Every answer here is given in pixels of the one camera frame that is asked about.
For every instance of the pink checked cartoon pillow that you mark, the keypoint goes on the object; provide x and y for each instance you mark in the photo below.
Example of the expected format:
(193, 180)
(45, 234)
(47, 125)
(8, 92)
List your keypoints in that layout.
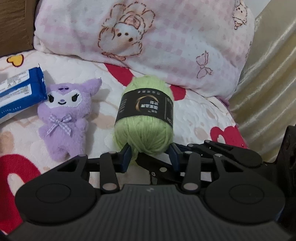
(199, 45)

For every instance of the green yarn ball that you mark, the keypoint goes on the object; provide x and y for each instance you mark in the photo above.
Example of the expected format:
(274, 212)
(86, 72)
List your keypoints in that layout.
(145, 117)

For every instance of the golden satin curtain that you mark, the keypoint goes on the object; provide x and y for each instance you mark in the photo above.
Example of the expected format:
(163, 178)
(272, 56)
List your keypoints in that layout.
(264, 102)

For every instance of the blue wet wipes pack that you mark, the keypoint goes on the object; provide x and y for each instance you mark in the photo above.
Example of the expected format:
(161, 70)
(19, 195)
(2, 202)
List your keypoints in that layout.
(22, 91)

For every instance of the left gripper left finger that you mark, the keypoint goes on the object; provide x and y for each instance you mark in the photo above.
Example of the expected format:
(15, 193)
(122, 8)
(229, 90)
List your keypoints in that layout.
(112, 163)

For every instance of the purple Kuromi plush toy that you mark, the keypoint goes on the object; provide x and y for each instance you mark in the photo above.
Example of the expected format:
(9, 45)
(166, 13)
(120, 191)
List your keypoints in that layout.
(64, 115)

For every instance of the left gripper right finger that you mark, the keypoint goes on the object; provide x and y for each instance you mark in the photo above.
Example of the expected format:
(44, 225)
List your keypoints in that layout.
(183, 159)

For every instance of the brown embroidered pillow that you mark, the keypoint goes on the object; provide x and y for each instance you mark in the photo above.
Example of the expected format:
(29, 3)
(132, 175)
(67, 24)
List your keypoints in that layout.
(17, 25)

